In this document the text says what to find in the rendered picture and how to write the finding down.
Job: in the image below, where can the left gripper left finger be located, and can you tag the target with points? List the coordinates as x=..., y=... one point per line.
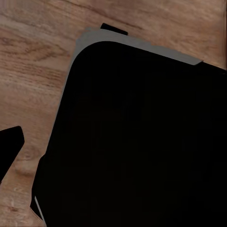
x=11, y=142

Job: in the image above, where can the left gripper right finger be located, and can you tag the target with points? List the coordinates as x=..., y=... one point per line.
x=219, y=140

